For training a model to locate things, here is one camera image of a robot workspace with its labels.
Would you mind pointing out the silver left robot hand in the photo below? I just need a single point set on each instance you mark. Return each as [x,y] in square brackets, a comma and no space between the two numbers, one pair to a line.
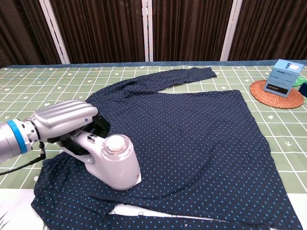
[62,117]

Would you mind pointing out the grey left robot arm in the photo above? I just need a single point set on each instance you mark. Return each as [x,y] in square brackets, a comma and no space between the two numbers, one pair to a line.
[12,139]

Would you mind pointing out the navy polka dot shirt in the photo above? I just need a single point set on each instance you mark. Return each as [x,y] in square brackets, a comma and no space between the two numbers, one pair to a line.
[192,143]

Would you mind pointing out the green grid-patterned tablecloth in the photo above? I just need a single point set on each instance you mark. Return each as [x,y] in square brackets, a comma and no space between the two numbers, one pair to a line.
[275,134]

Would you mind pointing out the dark brown curtain panel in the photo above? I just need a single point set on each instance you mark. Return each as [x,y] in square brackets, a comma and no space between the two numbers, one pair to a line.
[98,31]
[19,31]
[189,31]
[271,31]

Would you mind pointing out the round orange woven coaster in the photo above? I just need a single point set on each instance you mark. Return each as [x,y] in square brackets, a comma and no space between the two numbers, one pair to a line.
[259,92]

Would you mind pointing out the light blue carton box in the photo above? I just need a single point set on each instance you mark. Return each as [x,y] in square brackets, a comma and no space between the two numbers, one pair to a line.
[279,79]

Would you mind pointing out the green tissue packet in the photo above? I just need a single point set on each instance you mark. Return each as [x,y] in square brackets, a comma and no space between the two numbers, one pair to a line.
[299,81]

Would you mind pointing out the dark blue floral box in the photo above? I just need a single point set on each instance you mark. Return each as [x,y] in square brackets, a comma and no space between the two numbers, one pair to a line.
[304,89]

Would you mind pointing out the white screen frame post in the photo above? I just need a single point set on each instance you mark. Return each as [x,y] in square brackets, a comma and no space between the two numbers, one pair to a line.
[230,31]
[54,31]
[147,31]

